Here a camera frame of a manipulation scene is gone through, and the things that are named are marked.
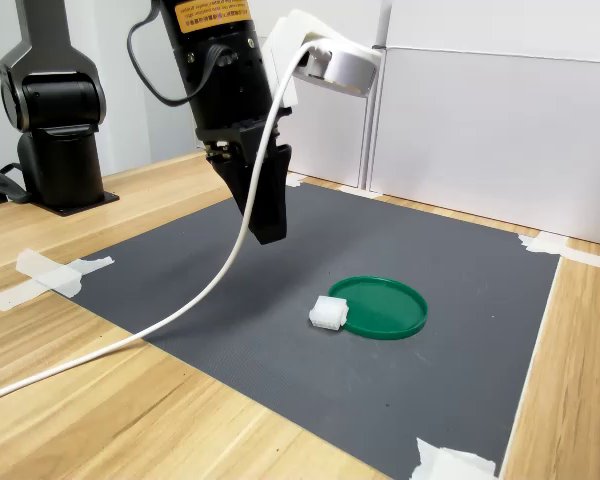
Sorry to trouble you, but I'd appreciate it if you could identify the white camera cable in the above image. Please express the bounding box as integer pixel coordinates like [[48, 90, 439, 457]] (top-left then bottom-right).
[[0, 39, 331, 407]]

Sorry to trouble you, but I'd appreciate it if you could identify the white plastic terminal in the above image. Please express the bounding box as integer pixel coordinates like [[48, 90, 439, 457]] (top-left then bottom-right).
[[308, 295, 350, 333]]

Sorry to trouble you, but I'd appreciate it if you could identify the clear partition corner post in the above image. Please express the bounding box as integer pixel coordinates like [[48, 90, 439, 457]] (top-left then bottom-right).
[[358, 0, 394, 194]]

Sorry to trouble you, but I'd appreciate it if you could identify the round green lid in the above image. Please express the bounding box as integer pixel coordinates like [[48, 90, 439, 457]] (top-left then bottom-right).
[[328, 275, 429, 342]]

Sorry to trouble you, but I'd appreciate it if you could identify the low white partition panel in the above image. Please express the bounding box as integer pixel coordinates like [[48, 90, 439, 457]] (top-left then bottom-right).
[[368, 45, 600, 249]]

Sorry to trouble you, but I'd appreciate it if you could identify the dark grey mat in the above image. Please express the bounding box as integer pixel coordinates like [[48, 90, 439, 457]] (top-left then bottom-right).
[[54, 182, 564, 480]]

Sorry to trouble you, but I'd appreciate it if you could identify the black braided cable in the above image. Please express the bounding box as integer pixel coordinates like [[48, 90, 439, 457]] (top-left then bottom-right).
[[0, 162, 31, 207]]

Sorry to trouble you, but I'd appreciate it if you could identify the white camera box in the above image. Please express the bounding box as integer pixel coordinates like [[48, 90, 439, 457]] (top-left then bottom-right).
[[260, 8, 384, 107]]

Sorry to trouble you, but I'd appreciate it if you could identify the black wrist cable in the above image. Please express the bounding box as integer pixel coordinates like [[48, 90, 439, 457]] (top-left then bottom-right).
[[126, 0, 241, 107]]

